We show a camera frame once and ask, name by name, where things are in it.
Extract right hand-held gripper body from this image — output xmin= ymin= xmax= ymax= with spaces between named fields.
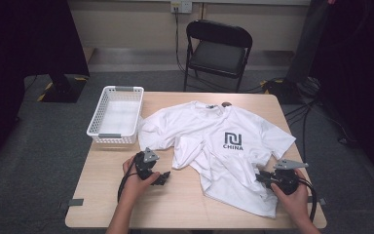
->
xmin=265 ymin=158 xmax=310 ymax=196

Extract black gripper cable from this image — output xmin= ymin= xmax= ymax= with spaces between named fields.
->
xmin=117 ymin=155 xmax=138 ymax=204
xmin=299 ymin=176 xmax=318 ymax=224

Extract black stand base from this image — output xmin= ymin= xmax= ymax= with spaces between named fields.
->
xmin=36 ymin=73 xmax=89 ymax=104

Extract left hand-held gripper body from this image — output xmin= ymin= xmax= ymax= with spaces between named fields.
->
xmin=133 ymin=146 xmax=161 ymax=180

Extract white wall socket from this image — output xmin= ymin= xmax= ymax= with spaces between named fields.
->
xmin=169 ymin=0 xmax=194 ymax=15

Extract grey table bracket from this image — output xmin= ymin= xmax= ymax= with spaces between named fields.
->
xmin=307 ymin=196 xmax=327 ymax=207
xmin=66 ymin=198 xmax=85 ymax=208

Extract white t-shirt with dark print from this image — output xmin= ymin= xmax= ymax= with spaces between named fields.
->
xmin=137 ymin=99 xmax=297 ymax=219

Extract person's left hand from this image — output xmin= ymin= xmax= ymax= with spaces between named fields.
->
xmin=122 ymin=154 xmax=161 ymax=200

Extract black floor cables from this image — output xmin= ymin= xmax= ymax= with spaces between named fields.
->
xmin=260 ymin=76 xmax=359 ymax=155

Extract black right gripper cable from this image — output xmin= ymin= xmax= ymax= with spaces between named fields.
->
xmin=299 ymin=176 xmax=318 ymax=224

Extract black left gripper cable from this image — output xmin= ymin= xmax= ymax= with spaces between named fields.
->
xmin=117 ymin=155 xmax=138 ymax=204

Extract person's right hand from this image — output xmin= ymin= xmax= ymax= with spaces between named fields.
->
xmin=270 ymin=168 xmax=311 ymax=219

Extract dark curtain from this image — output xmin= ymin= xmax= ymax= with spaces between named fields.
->
xmin=0 ymin=0 xmax=91 ymax=172
xmin=308 ymin=0 xmax=374 ymax=191

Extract black folding chair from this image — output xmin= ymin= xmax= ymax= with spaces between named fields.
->
xmin=183 ymin=19 xmax=254 ymax=94

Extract white plastic basket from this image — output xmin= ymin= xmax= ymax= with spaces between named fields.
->
xmin=86 ymin=85 xmax=145 ymax=145

